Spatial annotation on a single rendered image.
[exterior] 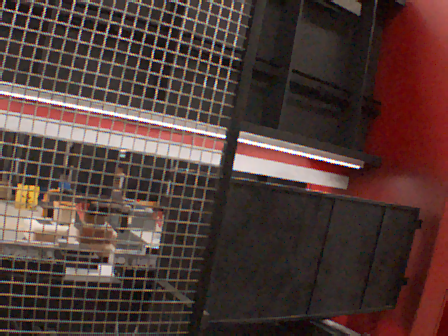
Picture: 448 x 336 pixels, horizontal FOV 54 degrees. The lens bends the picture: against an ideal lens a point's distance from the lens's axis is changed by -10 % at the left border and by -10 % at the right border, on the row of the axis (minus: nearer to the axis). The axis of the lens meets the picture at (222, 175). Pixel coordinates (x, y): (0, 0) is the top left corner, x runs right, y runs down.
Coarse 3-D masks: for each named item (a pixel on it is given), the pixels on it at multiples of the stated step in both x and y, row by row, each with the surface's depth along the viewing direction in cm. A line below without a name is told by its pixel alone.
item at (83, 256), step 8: (56, 240) 155; (64, 240) 156; (56, 248) 139; (80, 248) 139; (88, 248) 142; (56, 256) 137; (64, 256) 132; (72, 256) 134; (80, 256) 135; (88, 256) 137; (96, 256) 139; (72, 264) 134; (80, 264) 135; (96, 264) 138
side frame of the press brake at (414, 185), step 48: (432, 0) 194; (384, 48) 216; (432, 48) 192; (384, 96) 213; (432, 96) 190; (384, 144) 210; (432, 144) 188; (336, 192) 232; (384, 192) 207; (432, 192) 185; (432, 240) 182; (432, 288) 187
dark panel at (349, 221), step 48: (192, 192) 126; (240, 192) 135; (288, 192) 144; (192, 240) 129; (240, 240) 137; (288, 240) 147; (336, 240) 159; (384, 240) 175; (192, 288) 131; (240, 288) 140; (288, 288) 151; (336, 288) 164; (384, 288) 180
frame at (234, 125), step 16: (256, 0) 98; (256, 16) 98; (256, 32) 99; (256, 48) 99; (240, 64) 99; (240, 80) 99; (240, 96) 99; (240, 112) 100; (240, 128) 100; (224, 144) 100; (224, 160) 99; (224, 176) 100; (224, 192) 100; (224, 208) 101; (208, 240) 100; (208, 256) 101; (208, 272) 101; (208, 288) 102; (192, 304) 102; (192, 320) 101
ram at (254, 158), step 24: (0, 96) 138; (0, 120) 139; (24, 120) 143; (48, 120) 148; (72, 120) 152; (96, 120) 157; (120, 144) 163; (144, 144) 168; (168, 144) 173; (216, 144) 184; (240, 144) 189; (240, 168) 191; (264, 168) 198; (288, 168) 204; (312, 168) 212; (336, 168) 220
